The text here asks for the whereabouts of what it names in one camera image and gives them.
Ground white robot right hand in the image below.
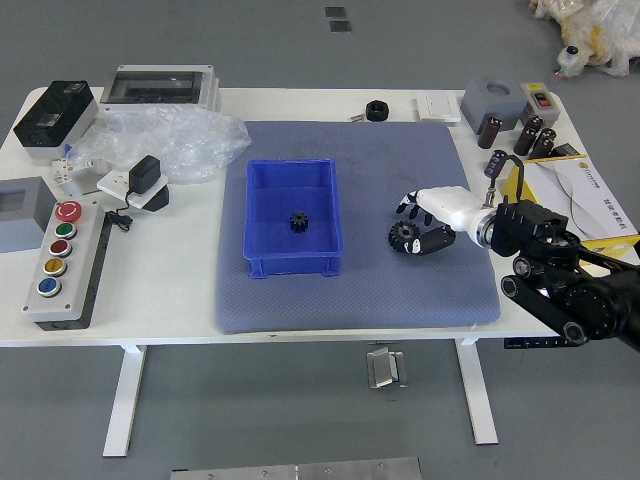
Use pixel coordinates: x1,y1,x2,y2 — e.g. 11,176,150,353
395,185,490,257

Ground big black gear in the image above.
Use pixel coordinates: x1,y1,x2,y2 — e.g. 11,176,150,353
387,221,424,255

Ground yellow white cardboard box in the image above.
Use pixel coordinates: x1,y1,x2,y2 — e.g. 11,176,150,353
502,155,640,264

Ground blue plastic box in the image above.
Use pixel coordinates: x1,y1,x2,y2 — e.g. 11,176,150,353
241,159,345,280

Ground clear-lid distribution box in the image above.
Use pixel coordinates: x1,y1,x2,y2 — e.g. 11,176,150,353
99,63,222,112

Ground grey five-button control box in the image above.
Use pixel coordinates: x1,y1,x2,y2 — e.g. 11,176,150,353
21,200,112,331

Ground grey box with window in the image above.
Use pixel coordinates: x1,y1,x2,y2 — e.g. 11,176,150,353
0,176,56,255

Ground dark brown capacitor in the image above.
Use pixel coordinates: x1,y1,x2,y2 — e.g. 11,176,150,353
514,114,545,156
483,148,509,180
477,115,503,150
528,127,558,161

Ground grey-blue mat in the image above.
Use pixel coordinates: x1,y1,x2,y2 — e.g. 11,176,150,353
214,120,502,335

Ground grey block with round recess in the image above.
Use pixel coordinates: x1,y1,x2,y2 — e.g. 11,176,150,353
460,73,529,135

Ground small black module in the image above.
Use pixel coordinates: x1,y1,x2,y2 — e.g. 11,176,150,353
551,143,585,162

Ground black table control panel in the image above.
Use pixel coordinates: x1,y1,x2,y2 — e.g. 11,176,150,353
503,336,583,350

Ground white table leg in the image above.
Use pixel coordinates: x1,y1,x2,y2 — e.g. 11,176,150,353
454,338,500,446
102,344,147,459

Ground white yellow plastic bag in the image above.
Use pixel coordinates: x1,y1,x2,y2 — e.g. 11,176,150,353
529,0,640,77

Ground clear plastic bag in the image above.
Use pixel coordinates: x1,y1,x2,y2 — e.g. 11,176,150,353
64,103,253,185

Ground grey metal plate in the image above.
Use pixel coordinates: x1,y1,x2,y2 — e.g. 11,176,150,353
169,456,422,480

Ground black power adapter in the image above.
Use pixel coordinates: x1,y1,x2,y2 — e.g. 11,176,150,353
128,154,162,194

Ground white power socket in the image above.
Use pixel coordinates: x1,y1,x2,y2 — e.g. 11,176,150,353
96,168,171,215

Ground white terminal connector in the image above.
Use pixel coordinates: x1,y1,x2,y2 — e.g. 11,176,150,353
52,155,109,185

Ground white wall switch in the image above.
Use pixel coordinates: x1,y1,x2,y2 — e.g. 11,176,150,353
415,92,462,124

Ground grey red-black switch box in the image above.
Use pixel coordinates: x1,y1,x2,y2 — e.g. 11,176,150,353
518,81,561,126

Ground metal bracket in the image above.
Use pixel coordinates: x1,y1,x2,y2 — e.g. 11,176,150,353
366,348,411,391

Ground black adapter cord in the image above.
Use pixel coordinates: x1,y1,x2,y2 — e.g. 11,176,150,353
106,189,135,233

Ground black-lid grey enclosure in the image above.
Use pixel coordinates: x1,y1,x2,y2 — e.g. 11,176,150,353
12,80,101,161

